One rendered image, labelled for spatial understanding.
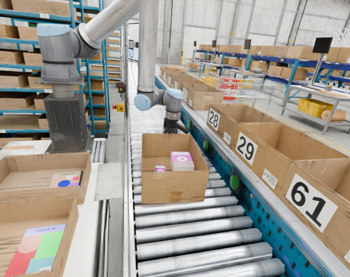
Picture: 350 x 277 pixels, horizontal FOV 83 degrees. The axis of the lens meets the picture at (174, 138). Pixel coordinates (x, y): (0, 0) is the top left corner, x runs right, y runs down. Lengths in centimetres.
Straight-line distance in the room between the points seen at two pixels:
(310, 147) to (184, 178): 64
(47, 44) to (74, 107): 32
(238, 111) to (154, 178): 94
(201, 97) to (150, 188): 114
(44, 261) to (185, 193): 54
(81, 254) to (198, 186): 50
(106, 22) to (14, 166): 87
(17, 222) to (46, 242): 18
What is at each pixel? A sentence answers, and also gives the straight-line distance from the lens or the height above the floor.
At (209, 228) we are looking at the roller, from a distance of 88.
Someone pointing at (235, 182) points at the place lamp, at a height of 83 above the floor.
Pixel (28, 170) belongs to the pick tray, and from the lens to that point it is 126.
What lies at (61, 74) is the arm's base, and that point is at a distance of 123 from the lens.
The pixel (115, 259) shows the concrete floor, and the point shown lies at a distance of 168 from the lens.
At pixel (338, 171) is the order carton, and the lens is 104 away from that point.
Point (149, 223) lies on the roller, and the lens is 87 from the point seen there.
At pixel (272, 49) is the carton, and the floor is 162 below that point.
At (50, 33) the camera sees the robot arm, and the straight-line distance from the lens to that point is 123.
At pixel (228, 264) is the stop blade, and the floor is 74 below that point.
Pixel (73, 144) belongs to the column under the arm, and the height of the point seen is 80.
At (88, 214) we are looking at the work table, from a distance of 92.
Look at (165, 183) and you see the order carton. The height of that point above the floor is 86.
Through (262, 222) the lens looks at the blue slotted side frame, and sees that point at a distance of 97.
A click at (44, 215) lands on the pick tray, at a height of 77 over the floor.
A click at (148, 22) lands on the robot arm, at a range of 100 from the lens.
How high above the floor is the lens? 139
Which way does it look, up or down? 25 degrees down
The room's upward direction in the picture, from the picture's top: 5 degrees clockwise
